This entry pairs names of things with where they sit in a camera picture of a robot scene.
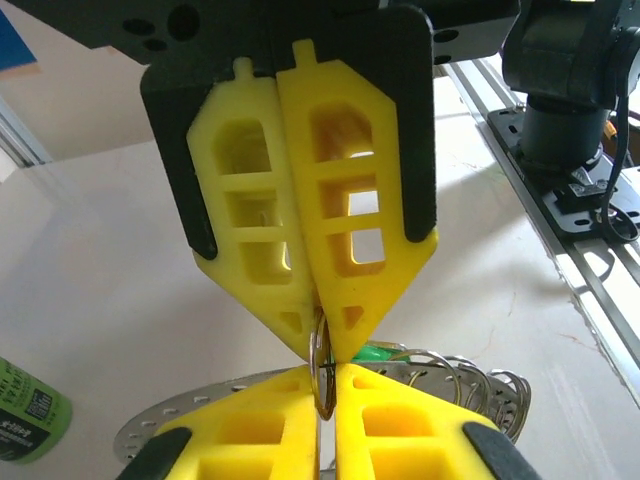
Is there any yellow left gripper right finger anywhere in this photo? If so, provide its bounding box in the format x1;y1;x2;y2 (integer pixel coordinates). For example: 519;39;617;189
332;362;542;480

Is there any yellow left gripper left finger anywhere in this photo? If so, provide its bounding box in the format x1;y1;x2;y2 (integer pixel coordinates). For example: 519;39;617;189
117;363;321;480

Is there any key with green tag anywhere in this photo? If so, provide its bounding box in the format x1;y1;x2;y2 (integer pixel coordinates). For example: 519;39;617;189
351;341;404;365

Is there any metal keyring plate with rings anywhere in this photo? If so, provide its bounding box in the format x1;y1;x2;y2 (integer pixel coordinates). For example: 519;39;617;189
113;307;532;471

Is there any green cylindrical canister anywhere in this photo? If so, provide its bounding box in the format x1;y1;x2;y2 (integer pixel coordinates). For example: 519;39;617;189
0;356;75;466

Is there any aluminium frame post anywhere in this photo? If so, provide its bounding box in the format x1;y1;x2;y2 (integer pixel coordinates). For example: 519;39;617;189
0;94;52;169

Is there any aluminium mounting rail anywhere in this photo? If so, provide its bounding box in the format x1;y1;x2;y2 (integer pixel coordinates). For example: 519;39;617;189
444;57;640;406

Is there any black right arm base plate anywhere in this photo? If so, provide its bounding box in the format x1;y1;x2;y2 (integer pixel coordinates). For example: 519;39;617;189
487;107;640;241

